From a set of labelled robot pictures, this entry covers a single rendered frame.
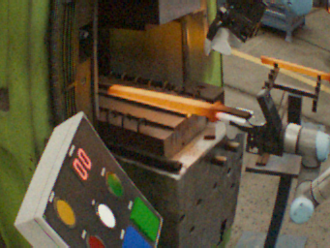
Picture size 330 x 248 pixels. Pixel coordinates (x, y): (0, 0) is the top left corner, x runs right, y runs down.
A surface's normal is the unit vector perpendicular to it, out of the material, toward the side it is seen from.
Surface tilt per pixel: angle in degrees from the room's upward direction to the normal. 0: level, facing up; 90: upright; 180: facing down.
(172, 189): 90
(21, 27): 89
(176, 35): 90
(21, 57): 89
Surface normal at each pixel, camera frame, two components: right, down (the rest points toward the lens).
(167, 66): -0.53, 0.42
